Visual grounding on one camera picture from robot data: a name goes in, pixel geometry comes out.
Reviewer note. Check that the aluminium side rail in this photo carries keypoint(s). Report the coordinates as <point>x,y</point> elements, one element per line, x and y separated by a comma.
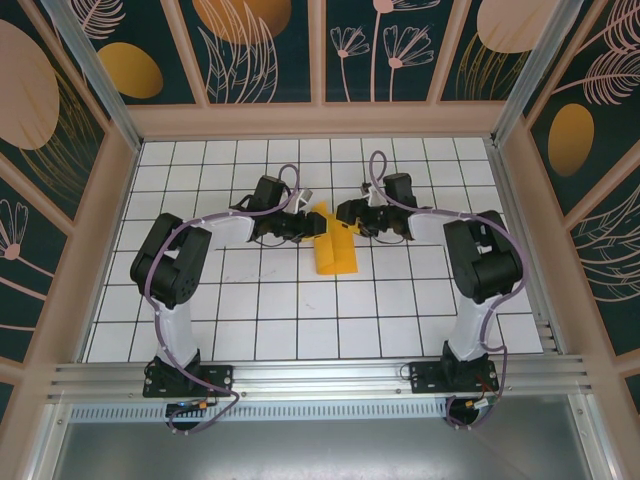
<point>547,335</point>

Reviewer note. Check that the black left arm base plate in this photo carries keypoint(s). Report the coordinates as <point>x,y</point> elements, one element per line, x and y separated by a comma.
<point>220,377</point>

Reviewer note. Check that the grey sheet metal panel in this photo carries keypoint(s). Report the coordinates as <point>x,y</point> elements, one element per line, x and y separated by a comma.
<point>320,450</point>

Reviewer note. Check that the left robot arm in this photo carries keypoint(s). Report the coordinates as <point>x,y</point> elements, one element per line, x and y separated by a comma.
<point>175,330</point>

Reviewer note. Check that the long aluminium mounting rail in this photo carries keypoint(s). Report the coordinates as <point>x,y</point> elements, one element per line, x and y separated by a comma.
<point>320,375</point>

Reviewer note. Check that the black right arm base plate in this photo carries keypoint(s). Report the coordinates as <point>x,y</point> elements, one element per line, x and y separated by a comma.
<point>425,377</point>

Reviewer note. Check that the aluminium frame post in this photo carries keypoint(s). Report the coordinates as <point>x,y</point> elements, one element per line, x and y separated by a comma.
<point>530,75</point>
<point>100,85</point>

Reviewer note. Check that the yellow cloth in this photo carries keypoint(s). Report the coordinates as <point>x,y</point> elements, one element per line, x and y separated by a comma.
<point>340,255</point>

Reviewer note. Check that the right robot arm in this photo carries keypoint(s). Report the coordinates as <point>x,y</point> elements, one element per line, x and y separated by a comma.
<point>470,335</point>

